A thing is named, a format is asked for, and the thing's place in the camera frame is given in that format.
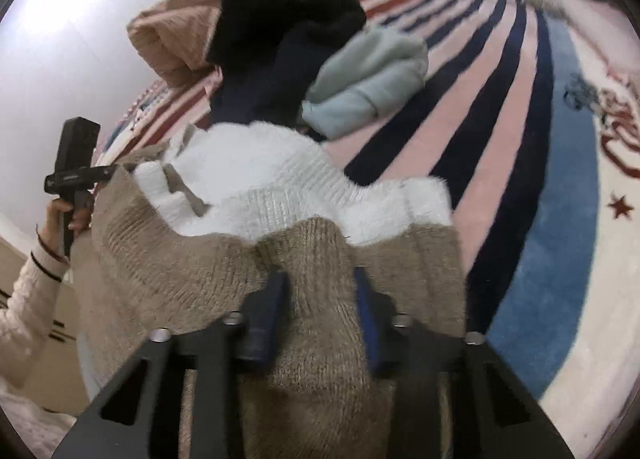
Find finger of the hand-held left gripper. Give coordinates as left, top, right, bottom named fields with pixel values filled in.
left=82, top=164, right=119, bottom=186

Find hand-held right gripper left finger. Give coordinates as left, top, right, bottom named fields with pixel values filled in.
left=52, top=270, right=291, bottom=459

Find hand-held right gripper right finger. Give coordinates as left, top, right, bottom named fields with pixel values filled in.
left=352, top=266, right=576, bottom=459

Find beige sweater with white collar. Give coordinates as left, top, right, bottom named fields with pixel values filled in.
left=70, top=121, right=468, bottom=459

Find person's left forearm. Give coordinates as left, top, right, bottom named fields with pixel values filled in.
left=0, top=239, right=71, bottom=390

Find person's left hand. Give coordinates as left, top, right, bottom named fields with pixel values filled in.
left=46, top=196, right=93, bottom=260

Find pink quilt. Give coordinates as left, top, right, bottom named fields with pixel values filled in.
left=125, top=0, right=381, bottom=90

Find navy garment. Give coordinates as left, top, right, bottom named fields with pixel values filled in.
left=209, top=21, right=341, bottom=132

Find striped printed bed sheet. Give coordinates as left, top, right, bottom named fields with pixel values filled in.
left=92, top=0, right=640, bottom=459

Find black fuzzy garment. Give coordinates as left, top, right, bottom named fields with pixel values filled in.
left=205, top=0, right=368, bottom=70

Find light blue garment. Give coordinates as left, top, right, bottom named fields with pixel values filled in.
left=300, top=30, right=431, bottom=140

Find white fluffy clothing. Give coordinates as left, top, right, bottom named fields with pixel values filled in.
left=0, top=384, right=76, bottom=459

